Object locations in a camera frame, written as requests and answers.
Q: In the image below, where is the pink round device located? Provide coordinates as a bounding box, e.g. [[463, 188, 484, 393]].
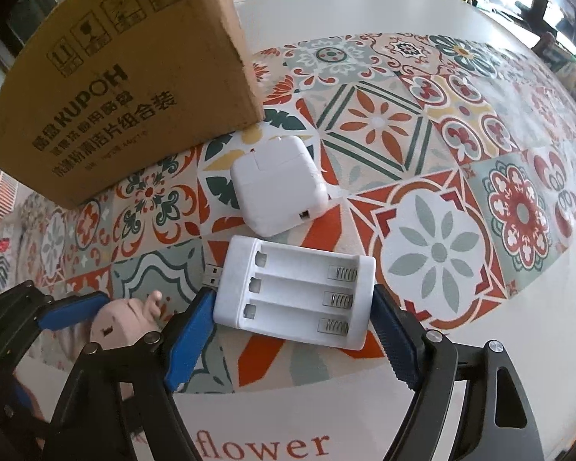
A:
[[90, 290, 162, 350]]

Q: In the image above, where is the white battery charger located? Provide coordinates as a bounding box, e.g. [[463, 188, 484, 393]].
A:
[[213, 235, 377, 351]]

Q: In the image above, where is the white square power adapter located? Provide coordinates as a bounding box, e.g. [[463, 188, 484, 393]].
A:
[[230, 135, 329, 237]]

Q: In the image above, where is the patterned tissue cover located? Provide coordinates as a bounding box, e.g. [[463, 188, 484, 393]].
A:
[[0, 216, 22, 294]]

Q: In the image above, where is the white fruit basket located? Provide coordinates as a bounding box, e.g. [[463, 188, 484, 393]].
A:
[[0, 172, 23, 229]]

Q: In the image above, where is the patterned table runner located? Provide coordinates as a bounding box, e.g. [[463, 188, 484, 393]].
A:
[[0, 33, 576, 364]]

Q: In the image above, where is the brown cardboard box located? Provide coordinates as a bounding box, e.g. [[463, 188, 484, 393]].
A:
[[0, 0, 263, 208]]

